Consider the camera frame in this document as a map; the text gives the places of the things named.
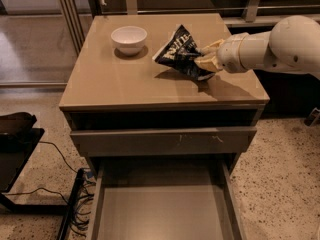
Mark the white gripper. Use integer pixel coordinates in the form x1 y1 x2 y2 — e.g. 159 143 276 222
194 33 248 73

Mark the blue Kettle chip bag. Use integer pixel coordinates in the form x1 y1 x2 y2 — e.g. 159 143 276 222
152 25 214 81

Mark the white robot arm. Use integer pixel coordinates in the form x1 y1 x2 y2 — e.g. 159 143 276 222
195 16 320 79

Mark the taupe drawer cabinet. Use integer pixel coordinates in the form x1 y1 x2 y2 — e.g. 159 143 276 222
58 13 270 240

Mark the top drawer front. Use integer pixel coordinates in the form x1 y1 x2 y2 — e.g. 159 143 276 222
70 127 256 157

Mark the open middle drawer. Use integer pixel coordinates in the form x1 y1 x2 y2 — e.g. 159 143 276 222
85 157 247 240

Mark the white ceramic bowl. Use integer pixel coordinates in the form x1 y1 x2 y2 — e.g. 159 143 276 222
111 26 147 56

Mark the small dark floor object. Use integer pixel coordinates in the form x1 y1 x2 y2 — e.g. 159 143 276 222
304 108 320 126

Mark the black side table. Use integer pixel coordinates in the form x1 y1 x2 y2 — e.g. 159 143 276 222
0 112 66 215

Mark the black power strip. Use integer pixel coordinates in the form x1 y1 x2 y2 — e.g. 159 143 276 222
56 169 84 240

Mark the metal railing frame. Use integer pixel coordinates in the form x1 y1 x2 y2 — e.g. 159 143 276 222
58 0 320 51

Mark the black cable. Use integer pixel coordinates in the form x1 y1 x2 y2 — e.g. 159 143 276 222
38 140 79 174

